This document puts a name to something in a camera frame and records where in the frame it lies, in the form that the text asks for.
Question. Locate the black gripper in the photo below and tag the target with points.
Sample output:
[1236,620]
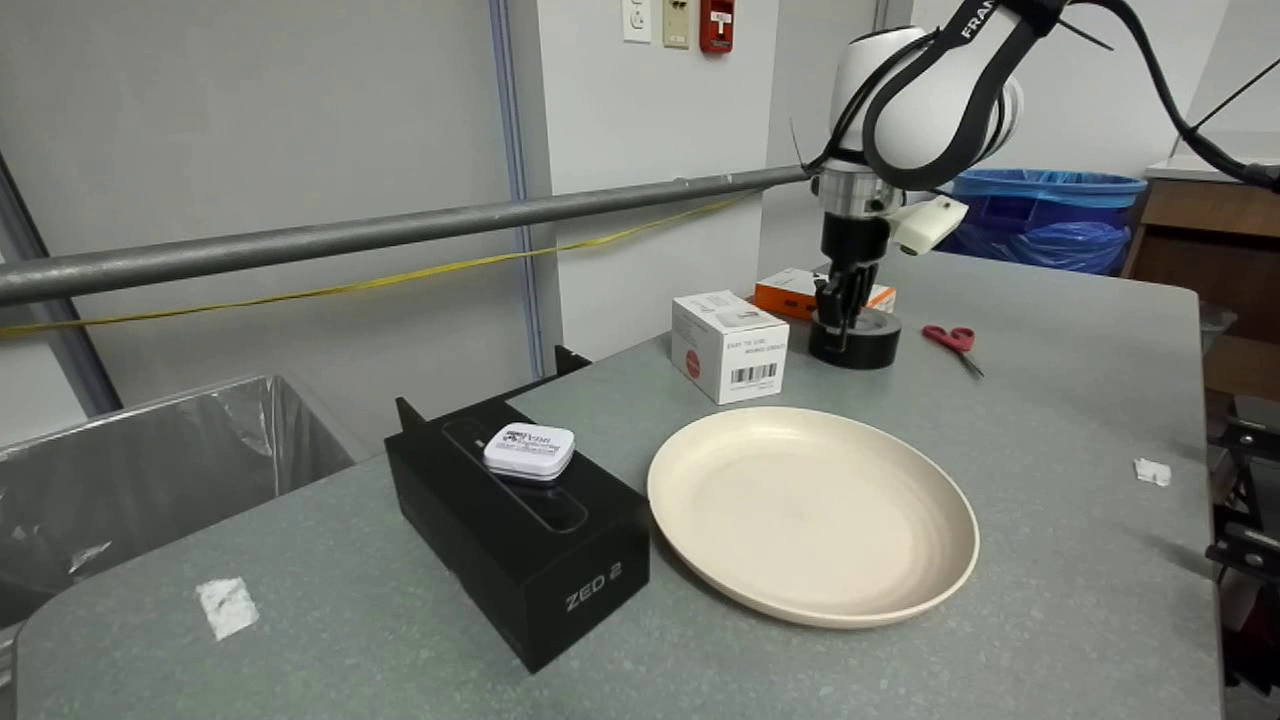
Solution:
[854,244]

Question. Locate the black duct tape roll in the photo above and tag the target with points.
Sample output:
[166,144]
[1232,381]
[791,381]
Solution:
[868,348]

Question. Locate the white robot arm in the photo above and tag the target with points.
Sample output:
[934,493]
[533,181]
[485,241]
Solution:
[934,115]

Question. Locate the cream white round plate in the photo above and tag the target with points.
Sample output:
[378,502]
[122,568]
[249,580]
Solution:
[813,514]

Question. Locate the small white tape piece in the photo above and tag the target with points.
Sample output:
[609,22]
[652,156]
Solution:
[1153,475]

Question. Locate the white tape patch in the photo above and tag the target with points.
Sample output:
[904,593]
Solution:
[229,609]

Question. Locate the white and orange box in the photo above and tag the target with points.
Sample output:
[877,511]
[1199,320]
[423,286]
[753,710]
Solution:
[786,292]

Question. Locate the white box with barcode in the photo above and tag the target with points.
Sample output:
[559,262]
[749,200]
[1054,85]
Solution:
[725,348]

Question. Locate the blue bin with liner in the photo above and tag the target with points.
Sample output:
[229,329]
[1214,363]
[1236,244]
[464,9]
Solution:
[1054,223]

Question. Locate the red fire alarm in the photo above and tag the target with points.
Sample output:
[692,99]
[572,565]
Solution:
[718,24]

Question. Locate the small white case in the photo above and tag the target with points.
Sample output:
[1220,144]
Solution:
[528,455]

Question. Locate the grey vertical pole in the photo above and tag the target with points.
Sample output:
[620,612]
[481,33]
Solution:
[520,161]

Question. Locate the brown wooden cabinet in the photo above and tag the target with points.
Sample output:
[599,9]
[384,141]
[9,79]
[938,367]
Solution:
[1201,234]

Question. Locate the black cardboard box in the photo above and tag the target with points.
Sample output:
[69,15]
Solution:
[533,561]

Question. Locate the grey bin with plastic liner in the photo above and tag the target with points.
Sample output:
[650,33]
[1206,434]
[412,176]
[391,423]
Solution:
[160,480]

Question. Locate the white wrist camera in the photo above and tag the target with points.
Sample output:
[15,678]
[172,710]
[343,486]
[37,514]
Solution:
[930,227]

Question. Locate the beige wall plate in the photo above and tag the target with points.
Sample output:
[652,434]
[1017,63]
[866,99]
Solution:
[677,22]

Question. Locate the white wall switch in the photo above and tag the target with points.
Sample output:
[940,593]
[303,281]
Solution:
[638,19]

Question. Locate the grey metal rail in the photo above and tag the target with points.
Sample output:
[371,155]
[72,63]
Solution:
[332,241]

